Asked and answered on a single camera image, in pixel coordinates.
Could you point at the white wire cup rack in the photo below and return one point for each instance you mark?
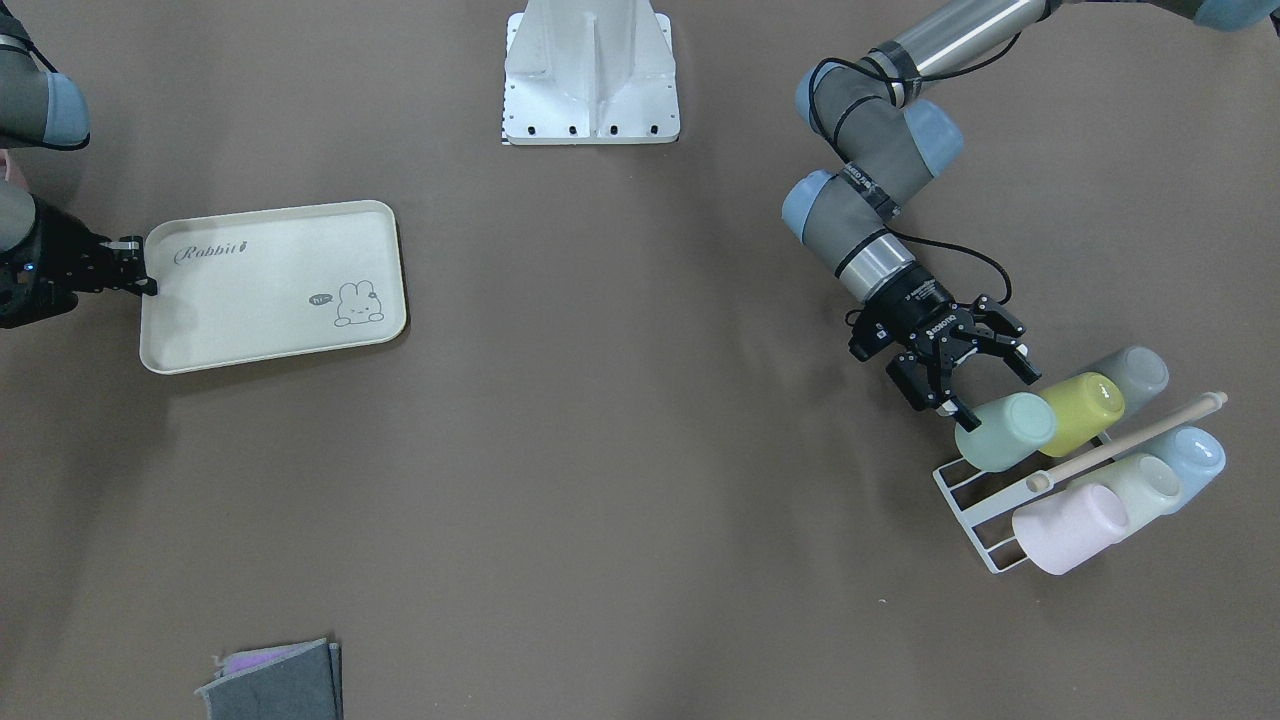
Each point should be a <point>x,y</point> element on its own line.
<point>983,502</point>

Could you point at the light blue cup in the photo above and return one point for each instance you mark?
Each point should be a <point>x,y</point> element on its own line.
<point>1195,455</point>

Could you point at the green cup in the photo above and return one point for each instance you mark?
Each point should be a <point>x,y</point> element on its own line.
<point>1010,430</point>

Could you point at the pink cup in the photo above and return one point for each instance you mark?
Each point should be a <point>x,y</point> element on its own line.
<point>1060,532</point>

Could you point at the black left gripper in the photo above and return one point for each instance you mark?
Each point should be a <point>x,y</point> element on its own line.
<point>918,304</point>

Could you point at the cream white cup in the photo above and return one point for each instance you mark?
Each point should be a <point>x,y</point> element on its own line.
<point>1145,484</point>

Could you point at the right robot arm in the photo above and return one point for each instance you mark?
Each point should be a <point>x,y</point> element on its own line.
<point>41,106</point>

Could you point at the grey-blue cup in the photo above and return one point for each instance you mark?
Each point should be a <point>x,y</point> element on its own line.
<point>1138,372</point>

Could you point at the cream rabbit tray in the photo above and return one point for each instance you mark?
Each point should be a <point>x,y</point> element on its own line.
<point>259,285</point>

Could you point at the grey folded cloth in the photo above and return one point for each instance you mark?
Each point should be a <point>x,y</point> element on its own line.
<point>289,681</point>

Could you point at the yellow cup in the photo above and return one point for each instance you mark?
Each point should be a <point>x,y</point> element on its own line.
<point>1084,405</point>

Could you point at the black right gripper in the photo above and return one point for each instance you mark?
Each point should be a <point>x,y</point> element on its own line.
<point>62,262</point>

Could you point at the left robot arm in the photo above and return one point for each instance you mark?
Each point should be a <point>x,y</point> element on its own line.
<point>1001,172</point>

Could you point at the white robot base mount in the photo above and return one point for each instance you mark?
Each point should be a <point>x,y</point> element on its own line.
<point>589,73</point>

